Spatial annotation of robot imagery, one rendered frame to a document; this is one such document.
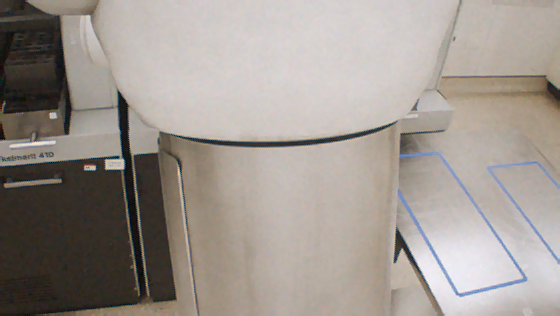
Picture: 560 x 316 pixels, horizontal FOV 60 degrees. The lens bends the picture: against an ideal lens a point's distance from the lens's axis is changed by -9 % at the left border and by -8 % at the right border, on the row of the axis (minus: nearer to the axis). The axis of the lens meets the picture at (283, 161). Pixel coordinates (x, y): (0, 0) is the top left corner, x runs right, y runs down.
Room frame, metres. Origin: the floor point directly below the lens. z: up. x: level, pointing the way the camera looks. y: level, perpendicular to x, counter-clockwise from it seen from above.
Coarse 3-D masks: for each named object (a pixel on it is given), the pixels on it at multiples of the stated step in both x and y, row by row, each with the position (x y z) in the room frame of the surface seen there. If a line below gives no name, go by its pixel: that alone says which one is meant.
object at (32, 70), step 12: (24, 60) 0.93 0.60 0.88; (36, 60) 0.93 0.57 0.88; (48, 60) 0.94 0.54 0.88; (12, 72) 0.90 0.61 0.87; (24, 72) 0.91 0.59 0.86; (36, 72) 0.92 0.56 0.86; (48, 72) 0.92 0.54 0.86; (12, 84) 0.90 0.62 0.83; (24, 84) 0.90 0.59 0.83; (36, 84) 0.91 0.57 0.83; (48, 84) 0.92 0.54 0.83
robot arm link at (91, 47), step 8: (88, 16) 0.60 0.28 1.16; (80, 24) 0.60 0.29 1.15; (88, 24) 0.59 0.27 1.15; (80, 32) 0.59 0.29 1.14; (88, 32) 0.58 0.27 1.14; (88, 40) 0.58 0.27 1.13; (96, 40) 0.58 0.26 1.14; (88, 48) 0.58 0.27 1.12; (96, 48) 0.58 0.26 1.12; (88, 56) 0.59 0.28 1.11; (96, 56) 0.58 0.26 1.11; (104, 56) 0.58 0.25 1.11; (96, 64) 0.59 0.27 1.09; (104, 64) 0.58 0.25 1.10
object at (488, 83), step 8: (448, 80) 2.63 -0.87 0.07; (456, 80) 2.65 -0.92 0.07; (464, 80) 2.67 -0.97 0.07; (472, 80) 2.69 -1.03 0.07; (480, 80) 2.71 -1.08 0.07; (488, 80) 2.73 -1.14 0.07; (496, 80) 2.75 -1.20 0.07; (504, 80) 2.77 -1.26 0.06; (512, 80) 2.80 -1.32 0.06; (520, 80) 2.82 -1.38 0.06; (528, 80) 2.84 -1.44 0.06; (536, 80) 2.86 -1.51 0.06; (544, 80) 2.89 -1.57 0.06; (440, 88) 2.61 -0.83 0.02; (448, 88) 2.63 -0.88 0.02; (456, 88) 2.65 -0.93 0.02; (464, 88) 2.67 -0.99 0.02; (472, 88) 2.69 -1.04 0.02; (480, 88) 2.71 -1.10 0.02; (488, 88) 2.73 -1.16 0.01; (496, 88) 2.75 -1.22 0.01; (504, 88) 2.77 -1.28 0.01; (512, 88) 2.79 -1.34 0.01; (520, 88) 2.81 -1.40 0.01; (528, 88) 2.84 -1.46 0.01; (536, 88) 2.86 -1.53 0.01; (544, 88) 2.88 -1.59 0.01
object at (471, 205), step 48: (432, 144) 0.90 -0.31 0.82; (480, 144) 0.93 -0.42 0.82; (528, 144) 0.96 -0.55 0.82; (432, 192) 0.74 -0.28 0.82; (480, 192) 0.76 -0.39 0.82; (528, 192) 0.78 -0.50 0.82; (432, 240) 0.62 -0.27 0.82; (480, 240) 0.63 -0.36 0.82; (528, 240) 0.65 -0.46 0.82; (432, 288) 0.51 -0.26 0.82; (480, 288) 0.52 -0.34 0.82; (528, 288) 0.53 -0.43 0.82
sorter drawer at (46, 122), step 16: (64, 64) 1.05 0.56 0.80; (64, 80) 0.98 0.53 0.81; (48, 96) 0.91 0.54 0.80; (64, 96) 0.94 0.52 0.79; (16, 112) 0.83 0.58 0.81; (32, 112) 0.84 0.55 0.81; (48, 112) 0.85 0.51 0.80; (64, 112) 0.91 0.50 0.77; (16, 128) 0.83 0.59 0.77; (32, 128) 0.84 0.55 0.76; (48, 128) 0.85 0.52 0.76; (16, 144) 0.79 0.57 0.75; (32, 144) 0.80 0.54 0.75; (48, 144) 0.81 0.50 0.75
